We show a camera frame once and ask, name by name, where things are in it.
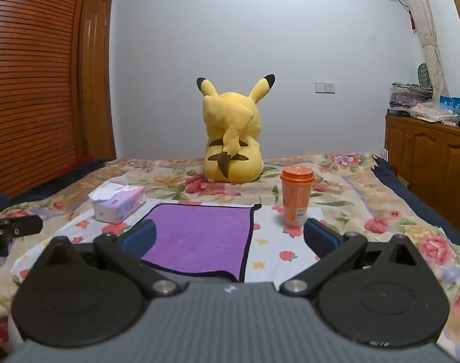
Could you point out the blue box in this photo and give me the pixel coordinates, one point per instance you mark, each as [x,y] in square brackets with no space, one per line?
[452,105]

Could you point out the dark fan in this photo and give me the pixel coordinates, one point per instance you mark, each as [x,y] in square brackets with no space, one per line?
[424,75]

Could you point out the white fruit print cloth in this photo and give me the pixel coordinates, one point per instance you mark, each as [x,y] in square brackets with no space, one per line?
[268,250]

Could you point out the floral blanket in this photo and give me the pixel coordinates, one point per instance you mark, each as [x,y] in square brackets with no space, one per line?
[366,196]

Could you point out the bagged cream cloth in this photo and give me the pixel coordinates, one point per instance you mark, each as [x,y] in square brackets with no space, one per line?
[432,112]

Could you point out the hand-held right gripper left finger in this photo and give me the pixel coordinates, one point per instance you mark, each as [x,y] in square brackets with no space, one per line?
[140,236]

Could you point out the dark blue bed sheet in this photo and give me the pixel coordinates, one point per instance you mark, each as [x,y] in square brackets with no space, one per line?
[422,211]

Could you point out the tissue box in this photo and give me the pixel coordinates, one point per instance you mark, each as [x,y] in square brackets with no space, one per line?
[118,208]

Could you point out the beige curtain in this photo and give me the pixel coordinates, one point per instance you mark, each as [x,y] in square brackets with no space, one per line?
[431,58]

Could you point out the purple towel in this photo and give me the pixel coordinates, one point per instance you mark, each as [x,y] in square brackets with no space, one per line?
[199,234]

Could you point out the wooden door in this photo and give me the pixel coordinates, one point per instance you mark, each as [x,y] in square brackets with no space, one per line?
[96,83]

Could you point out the wooden louvered wardrobe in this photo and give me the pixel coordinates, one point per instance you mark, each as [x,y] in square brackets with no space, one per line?
[26,83]

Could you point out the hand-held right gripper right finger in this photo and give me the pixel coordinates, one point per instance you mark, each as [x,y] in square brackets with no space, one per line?
[320,235]

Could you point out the stack of folded cloths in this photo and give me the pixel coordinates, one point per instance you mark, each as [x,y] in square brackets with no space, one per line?
[407,96]

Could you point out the orange plastic cup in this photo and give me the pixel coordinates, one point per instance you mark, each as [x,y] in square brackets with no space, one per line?
[296,196]

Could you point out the wooden cabinet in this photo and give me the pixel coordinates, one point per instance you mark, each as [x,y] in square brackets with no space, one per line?
[422,158]

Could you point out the yellow plush toy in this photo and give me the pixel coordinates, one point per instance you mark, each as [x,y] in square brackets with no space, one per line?
[233,128]

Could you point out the white wall switch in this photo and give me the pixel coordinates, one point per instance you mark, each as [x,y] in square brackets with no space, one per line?
[325,87]

